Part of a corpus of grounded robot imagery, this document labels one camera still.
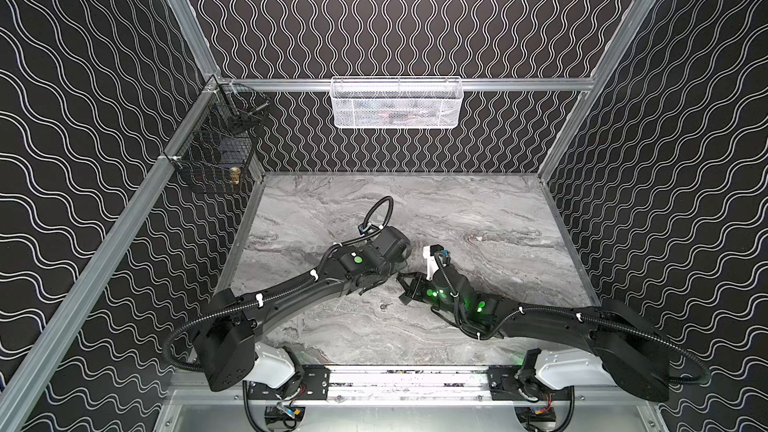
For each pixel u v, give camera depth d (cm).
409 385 76
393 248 60
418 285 69
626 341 42
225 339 41
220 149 91
